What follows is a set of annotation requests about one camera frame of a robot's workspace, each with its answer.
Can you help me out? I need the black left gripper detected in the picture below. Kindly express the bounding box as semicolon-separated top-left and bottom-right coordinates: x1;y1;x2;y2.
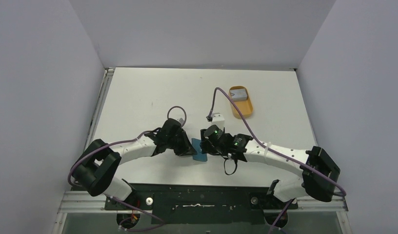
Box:
167;130;197;157

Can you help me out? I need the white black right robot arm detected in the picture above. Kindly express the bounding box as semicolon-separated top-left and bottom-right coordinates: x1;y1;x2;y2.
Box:
200;125;340;208

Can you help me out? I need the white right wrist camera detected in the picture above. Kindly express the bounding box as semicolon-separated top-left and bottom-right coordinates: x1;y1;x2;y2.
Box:
211;113;225;130

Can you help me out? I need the black thin wire loop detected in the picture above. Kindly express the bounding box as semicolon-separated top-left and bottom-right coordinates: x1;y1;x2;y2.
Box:
223;154;239;176

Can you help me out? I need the grey credit card stack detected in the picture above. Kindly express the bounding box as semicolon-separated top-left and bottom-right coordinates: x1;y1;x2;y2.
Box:
229;88;248;102

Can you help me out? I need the aluminium frame rail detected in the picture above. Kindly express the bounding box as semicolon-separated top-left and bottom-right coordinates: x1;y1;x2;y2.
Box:
53;184;352;234

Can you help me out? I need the blue leather card holder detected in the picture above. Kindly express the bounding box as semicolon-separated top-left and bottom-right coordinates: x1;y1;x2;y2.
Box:
192;138;208;162

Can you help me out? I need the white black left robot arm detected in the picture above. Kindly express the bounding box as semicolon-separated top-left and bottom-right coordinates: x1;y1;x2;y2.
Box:
68;118;197;209

